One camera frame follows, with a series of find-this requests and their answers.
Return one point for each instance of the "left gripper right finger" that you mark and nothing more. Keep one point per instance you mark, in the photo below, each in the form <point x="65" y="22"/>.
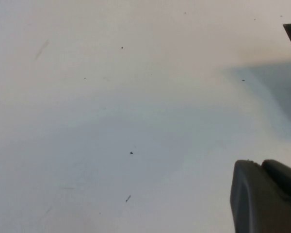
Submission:
<point x="286" y="179"/>

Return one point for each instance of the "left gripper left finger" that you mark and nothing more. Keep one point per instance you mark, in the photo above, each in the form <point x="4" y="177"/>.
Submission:
<point x="252" y="199"/>

